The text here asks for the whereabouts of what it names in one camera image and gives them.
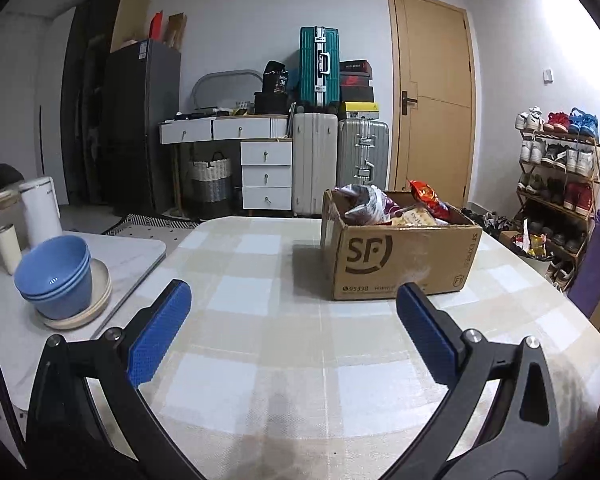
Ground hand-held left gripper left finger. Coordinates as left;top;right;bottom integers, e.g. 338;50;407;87
25;279;206;480

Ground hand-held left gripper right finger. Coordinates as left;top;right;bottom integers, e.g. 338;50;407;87
395;282;561;480

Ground brown cardboard box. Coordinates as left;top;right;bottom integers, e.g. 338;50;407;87
321;187;483;302

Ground purple snack bag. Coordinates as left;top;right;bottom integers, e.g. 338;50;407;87
377;191;405;223

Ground red chip bag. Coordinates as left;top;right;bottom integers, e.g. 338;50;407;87
409;179;451;221

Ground silver purple chip bag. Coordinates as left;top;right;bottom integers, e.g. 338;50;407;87
334;184;386;226

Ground purple rolled mat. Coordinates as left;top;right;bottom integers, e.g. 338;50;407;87
567;205;600;318

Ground wooden shoe rack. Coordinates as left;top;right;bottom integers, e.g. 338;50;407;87
516;127;600;281

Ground beige plate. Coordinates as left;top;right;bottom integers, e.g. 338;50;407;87
35;259;112;331

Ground white trash bin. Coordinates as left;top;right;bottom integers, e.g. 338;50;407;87
510;220;556;276

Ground rows of assorted shoes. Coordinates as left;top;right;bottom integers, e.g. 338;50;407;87
519;139;596;256

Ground white side table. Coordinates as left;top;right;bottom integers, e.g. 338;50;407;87
0;230;167;411

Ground blue bowl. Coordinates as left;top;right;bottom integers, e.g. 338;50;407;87
14;235;92;301
20;260;93;321

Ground patterned rug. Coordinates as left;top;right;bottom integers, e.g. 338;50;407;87
102;212;203;236

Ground pile of dark shoes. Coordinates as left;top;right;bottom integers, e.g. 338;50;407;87
460;205;518;241

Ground pair of blue shoes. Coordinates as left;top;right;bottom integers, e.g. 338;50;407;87
568;107;600;138

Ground woven laundry basket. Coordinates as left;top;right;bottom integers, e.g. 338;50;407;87
187;151;232;216

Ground pair of red shoes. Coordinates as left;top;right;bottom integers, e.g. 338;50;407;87
544;111;571;134

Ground pair of white shoes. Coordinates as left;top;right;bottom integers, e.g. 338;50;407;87
516;106;545;132

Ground white cylindrical kettle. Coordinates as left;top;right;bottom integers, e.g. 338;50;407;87
19;176;62;251

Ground small white tumbler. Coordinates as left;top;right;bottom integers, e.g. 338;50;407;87
0;224;22;276

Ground white drawer desk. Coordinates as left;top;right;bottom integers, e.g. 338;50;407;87
160;115;295;211

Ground silver suitcase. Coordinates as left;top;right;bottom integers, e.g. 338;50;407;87
337;119;390;193

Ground white suitcase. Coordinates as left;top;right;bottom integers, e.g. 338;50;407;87
291;111;339;218

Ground dark grey refrigerator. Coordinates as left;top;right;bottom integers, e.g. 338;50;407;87
105;39;182;213

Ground wooden door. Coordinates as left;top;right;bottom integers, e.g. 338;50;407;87
386;0;477;208

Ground dark cloth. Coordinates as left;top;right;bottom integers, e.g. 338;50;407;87
0;164;26;196

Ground yellow black shoe box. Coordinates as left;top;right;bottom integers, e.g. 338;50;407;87
342;101;379;121

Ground black wardrobe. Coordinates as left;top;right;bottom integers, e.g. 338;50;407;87
61;2;126;206

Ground black storage box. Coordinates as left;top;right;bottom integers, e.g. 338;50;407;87
253;91;297;116

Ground black printed bag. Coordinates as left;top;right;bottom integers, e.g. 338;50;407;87
262;60;290;95

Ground teal suitcase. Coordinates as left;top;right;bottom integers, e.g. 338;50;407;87
299;26;342;108

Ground brown paper bag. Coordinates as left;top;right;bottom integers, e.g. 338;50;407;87
166;12;187;51

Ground tall flat cardboard box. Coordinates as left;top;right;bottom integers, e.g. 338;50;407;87
110;0;150;53

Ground grey arched frame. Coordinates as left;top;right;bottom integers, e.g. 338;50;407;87
191;70;263;111

